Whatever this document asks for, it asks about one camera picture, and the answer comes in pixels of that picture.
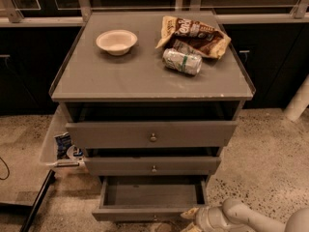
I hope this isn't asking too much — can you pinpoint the grey drawer cabinet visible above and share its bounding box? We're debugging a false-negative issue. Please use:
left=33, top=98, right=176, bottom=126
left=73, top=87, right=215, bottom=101
left=48, top=11, right=257, bottom=179

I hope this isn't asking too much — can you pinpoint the grey bottom drawer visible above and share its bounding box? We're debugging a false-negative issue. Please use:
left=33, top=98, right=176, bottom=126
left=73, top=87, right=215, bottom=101
left=93, top=176, right=208, bottom=221

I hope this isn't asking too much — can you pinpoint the grey top drawer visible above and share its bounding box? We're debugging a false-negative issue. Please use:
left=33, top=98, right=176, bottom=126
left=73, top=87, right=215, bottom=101
left=66, top=121, right=237, bottom=149

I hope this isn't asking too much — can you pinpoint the metal window frame rail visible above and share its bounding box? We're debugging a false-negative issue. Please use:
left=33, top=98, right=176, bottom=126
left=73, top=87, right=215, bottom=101
left=0, top=0, right=309, bottom=26

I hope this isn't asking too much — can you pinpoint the black cable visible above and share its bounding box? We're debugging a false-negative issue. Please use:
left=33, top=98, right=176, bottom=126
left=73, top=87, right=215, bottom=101
left=0, top=157, right=11, bottom=181

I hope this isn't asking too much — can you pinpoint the clear plastic bin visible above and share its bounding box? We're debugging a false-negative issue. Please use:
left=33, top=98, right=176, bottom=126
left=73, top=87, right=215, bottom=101
left=40, top=106, right=88, bottom=174

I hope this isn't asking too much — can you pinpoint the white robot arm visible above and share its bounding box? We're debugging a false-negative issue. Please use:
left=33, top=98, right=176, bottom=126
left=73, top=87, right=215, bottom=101
left=181, top=198, right=309, bottom=232

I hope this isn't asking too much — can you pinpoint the brown chip bag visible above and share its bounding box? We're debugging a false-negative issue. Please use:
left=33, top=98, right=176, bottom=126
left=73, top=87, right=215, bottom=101
left=156, top=15, right=231, bottom=59

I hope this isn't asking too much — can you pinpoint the white pipe post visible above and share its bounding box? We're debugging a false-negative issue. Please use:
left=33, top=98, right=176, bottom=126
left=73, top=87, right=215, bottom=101
left=284, top=74, right=309, bottom=122

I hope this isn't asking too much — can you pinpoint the grey drawer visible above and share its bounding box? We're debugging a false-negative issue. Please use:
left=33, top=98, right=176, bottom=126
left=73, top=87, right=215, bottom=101
left=93, top=176, right=208, bottom=221
left=84, top=157, right=221, bottom=176
left=66, top=121, right=237, bottom=149

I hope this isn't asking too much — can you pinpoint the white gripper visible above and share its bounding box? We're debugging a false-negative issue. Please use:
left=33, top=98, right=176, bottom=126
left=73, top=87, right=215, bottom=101
left=181, top=207, right=225, bottom=232

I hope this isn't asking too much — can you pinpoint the white paper bowl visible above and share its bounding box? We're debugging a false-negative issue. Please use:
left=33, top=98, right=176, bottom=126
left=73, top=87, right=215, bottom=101
left=96, top=30, right=138, bottom=56

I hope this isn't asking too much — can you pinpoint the silver green soda can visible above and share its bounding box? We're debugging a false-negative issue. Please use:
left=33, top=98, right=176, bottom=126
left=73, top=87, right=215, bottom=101
left=162, top=48, right=202, bottom=75

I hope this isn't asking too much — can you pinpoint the grey middle drawer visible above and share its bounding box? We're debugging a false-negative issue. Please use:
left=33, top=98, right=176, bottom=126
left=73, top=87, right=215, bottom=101
left=84, top=157, right=221, bottom=176

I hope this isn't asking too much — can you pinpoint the blue snack packet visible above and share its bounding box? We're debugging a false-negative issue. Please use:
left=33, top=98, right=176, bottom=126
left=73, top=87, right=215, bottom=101
left=54, top=132, right=72, bottom=160

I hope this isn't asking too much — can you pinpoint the black floor rail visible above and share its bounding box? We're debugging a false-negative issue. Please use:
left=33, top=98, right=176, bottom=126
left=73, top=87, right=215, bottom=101
left=0, top=170, right=56, bottom=232

